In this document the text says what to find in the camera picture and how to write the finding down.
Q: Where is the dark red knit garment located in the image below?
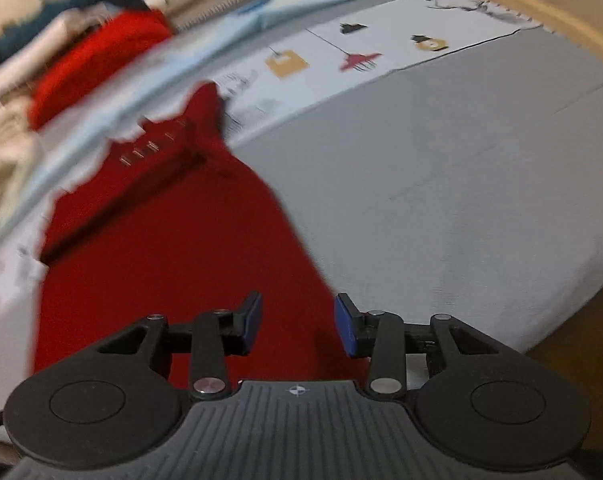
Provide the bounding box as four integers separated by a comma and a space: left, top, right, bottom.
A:
32, 82, 365, 382

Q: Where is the grey printed bed sheet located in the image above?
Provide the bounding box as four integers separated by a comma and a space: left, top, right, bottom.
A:
0, 0, 603, 411

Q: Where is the beige folded blanket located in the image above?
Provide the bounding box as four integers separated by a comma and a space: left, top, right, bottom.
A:
0, 96, 43, 219

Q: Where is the white folded cloth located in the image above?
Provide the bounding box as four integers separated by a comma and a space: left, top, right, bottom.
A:
0, 3, 114, 99

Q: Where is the light blue folded sheet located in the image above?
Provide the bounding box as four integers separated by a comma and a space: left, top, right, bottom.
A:
0, 0, 351, 238

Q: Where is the bright red knit sweater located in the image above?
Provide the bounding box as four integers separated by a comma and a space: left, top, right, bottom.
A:
28, 10, 173, 131

